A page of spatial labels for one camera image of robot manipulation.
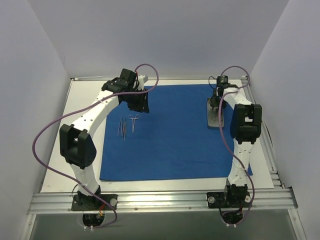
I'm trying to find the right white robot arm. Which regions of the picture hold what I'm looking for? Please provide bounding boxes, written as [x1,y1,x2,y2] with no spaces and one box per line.
[209,75,262,207]

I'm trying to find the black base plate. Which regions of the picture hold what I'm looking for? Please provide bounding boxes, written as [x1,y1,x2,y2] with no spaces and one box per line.
[71,190,118,212]
[206,192,252,209]

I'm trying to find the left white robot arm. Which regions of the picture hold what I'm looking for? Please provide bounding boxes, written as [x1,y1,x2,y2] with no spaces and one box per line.
[59,69,150,210]

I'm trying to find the metal instrument tray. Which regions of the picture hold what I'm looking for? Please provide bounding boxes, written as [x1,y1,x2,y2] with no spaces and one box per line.
[206,97,219,129]

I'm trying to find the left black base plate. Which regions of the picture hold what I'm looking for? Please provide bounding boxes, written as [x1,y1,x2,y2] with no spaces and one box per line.
[71,190,118,212]

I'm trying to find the steel tweezers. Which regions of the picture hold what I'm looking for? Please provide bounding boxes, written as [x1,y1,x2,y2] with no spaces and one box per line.
[122,117,127,136]
[117,116,123,136]

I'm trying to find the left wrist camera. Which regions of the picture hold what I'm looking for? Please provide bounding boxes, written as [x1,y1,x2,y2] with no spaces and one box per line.
[138,75,149,90]

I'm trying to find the blue surgical cloth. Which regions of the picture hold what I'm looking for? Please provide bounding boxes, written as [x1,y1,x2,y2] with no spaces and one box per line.
[99,84,253,181]

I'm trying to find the front aluminium rail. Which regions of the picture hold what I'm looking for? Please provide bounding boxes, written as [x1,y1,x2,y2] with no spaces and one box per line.
[27,188,298,215]

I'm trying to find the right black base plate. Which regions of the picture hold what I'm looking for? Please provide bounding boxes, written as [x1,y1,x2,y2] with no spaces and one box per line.
[206,192,252,209]

